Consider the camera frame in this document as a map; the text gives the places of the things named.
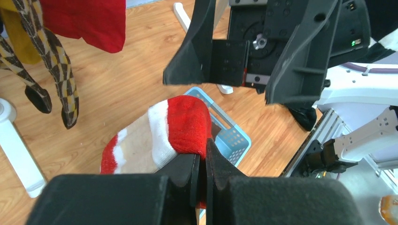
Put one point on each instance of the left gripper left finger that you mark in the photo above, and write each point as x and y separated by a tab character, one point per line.
166	197

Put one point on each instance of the light blue plastic basket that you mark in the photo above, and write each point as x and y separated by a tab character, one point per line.
232	141

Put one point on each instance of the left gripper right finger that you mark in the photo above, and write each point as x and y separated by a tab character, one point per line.
236	199

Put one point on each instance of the white grey drying rack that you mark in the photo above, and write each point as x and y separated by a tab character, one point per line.
17	153

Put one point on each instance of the brown argyle sock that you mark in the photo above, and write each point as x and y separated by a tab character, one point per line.
54	57
38	96

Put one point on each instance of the red white-cuffed christmas sock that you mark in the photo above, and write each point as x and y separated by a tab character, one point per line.
178	125

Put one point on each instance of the mustard yellow sock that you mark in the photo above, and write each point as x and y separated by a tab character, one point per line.
21	43

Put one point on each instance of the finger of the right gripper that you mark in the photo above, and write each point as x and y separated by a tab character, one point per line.
299	74
191	63

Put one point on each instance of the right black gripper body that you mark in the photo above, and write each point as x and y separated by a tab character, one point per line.
258	32

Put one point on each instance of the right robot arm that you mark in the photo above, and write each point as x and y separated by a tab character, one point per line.
364	95

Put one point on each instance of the orange drink bottle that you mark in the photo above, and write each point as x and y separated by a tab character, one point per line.
388	209

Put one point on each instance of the aluminium frame rail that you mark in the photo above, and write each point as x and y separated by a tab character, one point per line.
330	125

